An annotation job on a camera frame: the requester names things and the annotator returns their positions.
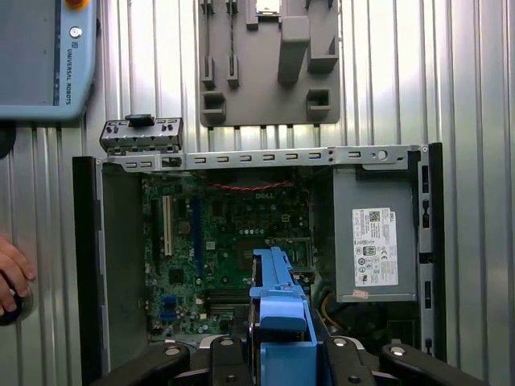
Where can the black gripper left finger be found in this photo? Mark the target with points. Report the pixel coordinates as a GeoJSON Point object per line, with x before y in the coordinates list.
{"type": "Point", "coordinates": [225, 362]}

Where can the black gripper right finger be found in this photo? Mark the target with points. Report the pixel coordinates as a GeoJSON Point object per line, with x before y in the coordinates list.
{"type": "Point", "coordinates": [342, 362]}

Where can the hard disk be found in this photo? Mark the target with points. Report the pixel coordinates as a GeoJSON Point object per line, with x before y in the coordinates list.
{"type": "Point", "coordinates": [281, 289]}

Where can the small round black tool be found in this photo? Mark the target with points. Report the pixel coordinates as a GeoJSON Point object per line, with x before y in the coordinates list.
{"type": "Point", "coordinates": [22, 309]}

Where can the person's hand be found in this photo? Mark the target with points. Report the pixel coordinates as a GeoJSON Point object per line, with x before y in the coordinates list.
{"type": "Point", "coordinates": [12, 265]}

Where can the black RAM slot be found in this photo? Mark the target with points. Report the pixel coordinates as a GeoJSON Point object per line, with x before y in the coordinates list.
{"type": "Point", "coordinates": [219, 313]}
{"type": "Point", "coordinates": [219, 296]}
{"type": "Point", "coordinates": [219, 300]}
{"type": "Point", "coordinates": [219, 307]}

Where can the square black chipset chip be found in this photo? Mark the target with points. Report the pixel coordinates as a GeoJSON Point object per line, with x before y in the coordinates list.
{"type": "Point", "coordinates": [175, 276]}

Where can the CPU socket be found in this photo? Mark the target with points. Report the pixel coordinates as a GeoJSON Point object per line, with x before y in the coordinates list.
{"type": "Point", "coordinates": [245, 255]}

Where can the grey power supply unit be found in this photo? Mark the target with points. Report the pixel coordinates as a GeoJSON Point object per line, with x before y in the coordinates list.
{"type": "Point", "coordinates": [346, 241]}

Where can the blue expansion slot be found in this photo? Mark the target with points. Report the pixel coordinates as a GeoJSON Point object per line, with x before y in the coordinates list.
{"type": "Point", "coordinates": [196, 237]}

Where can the green motherboard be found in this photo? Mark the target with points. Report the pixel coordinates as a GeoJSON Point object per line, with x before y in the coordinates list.
{"type": "Point", "coordinates": [225, 225]}

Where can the black expansion slot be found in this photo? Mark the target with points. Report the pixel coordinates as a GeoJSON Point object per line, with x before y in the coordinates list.
{"type": "Point", "coordinates": [155, 233]}

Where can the white expansion slot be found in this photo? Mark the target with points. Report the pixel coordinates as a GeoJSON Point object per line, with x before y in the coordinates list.
{"type": "Point", "coordinates": [167, 225]}

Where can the black open PC case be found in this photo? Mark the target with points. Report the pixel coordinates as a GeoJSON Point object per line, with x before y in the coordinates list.
{"type": "Point", "coordinates": [86, 241]}

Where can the grey parts rack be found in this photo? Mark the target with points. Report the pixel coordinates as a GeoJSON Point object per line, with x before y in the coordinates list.
{"type": "Point", "coordinates": [261, 104]}

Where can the pale blue teach pendant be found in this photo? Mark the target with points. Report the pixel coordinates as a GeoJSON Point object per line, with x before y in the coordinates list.
{"type": "Point", "coordinates": [40, 60]}

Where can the silver CPU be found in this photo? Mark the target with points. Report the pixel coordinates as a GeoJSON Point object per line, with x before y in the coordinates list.
{"type": "Point", "coordinates": [267, 5]}

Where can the metal socket cover frame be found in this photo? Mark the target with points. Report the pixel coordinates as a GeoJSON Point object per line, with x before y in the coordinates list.
{"type": "Point", "coordinates": [310, 252]}

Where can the grey metal card bracket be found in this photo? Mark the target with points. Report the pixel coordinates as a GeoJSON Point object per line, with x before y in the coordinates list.
{"type": "Point", "coordinates": [120, 138]}

